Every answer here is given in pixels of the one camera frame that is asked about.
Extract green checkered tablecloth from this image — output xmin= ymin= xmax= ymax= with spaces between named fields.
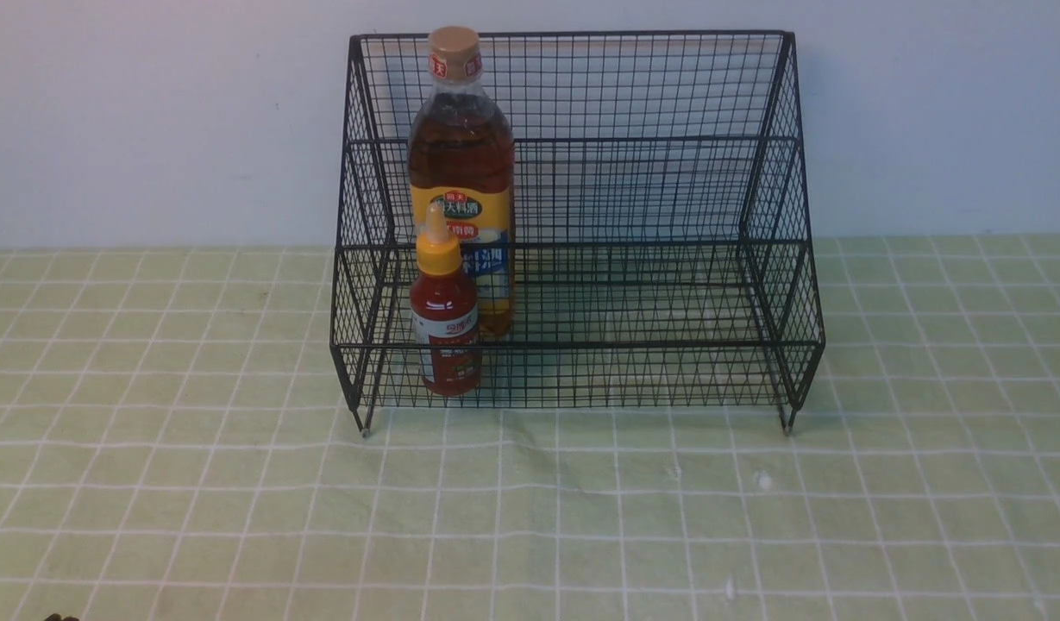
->
xmin=0 ymin=235 xmax=1060 ymax=620

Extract black wire mesh rack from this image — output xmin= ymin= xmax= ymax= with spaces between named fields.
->
xmin=329 ymin=30 xmax=825 ymax=436

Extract small red sauce bottle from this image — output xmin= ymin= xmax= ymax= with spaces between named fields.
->
xmin=409 ymin=202 xmax=482 ymax=397

